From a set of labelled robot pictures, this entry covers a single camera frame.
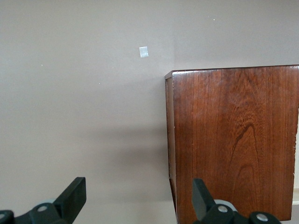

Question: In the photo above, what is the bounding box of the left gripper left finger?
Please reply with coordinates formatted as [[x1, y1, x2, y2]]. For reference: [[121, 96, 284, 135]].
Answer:
[[0, 177, 87, 224]]

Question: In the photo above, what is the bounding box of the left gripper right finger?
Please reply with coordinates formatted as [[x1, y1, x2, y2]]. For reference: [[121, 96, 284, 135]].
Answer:
[[191, 178, 281, 224]]

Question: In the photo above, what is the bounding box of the dark wooden cabinet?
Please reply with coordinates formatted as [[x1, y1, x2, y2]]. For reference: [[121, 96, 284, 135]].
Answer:
[[164, 64, 299, 224]]

